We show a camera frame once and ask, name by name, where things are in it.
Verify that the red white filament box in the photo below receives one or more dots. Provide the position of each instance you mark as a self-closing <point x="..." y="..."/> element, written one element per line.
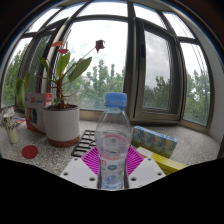
<point x="35" y="113"/>

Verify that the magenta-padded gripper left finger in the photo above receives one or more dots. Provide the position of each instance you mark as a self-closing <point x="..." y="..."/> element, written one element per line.
<point x="80" y="171"/>

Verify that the clear plastic water bottle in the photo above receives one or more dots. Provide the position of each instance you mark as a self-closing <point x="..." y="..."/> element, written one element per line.
<point x="113" y="133"/>

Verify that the long yellow glue box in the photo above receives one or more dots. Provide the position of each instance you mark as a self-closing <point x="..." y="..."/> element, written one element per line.
<point x="166" y="163"/>

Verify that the blue green tissue pack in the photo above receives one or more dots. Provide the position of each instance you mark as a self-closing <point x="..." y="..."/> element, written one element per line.
<point x="155" y="140"/>

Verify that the flat round red coaster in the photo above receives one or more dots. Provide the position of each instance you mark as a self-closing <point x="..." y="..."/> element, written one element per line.
<point x="30" y="152"/>

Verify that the small white charger box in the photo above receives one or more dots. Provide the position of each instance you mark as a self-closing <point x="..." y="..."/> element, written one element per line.
<point x="7" y="112"/>

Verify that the black lattice trivet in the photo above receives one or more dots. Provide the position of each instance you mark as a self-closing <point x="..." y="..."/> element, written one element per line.
<point x="85" y="143"/>

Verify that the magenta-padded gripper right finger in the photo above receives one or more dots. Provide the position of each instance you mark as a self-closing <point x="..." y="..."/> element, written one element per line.
<point x="145" y="171"/>

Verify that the white printed mug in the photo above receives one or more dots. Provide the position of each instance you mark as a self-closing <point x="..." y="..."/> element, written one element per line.
<point x="12" y="133"/>

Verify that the potted plant in white pot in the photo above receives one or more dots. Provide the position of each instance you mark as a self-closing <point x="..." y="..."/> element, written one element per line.
<point x="61" y="125"/>

